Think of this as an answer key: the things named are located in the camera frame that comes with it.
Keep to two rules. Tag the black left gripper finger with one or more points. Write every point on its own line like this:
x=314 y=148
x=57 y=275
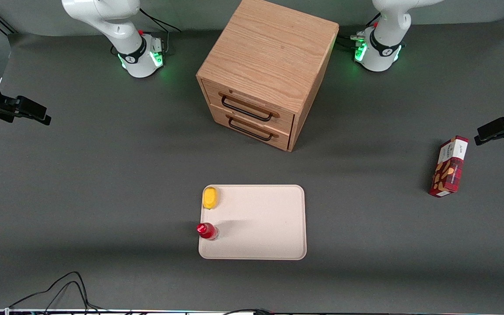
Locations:
x=499 y=125
x=497 y=136

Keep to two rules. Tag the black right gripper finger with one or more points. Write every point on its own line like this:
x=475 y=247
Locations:
x=26 y=105
x=24 y=118

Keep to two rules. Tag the wooden drawer with deep tray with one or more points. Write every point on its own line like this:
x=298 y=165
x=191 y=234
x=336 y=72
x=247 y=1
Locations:
x=287 y=122

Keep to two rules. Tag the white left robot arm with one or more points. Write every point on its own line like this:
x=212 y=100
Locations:
x=383 y=48

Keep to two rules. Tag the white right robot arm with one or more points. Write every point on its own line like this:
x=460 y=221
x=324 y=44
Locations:
x=125 y=39

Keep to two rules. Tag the wooden drawer front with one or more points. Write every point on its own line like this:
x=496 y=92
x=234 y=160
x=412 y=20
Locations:
x=282 y=141

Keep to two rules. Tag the oak wooden drawer cabinet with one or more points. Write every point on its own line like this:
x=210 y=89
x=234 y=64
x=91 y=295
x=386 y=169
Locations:
x=269 y=48

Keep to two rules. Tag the red tartan cookie box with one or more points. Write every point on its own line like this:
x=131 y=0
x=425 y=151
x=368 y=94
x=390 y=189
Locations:
x=449 y=168

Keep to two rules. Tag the yellow plastic lemon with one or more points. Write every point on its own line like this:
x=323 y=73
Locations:
x=210 y=198

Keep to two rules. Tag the red capped small bottle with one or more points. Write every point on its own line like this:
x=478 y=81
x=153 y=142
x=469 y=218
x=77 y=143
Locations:
x=206 y=230

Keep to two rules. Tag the beige plastic tray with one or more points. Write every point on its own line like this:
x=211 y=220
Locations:
x=260 y=227

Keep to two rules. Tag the black frame rail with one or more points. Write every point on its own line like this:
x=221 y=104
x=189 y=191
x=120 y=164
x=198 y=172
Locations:
x=2 y=24

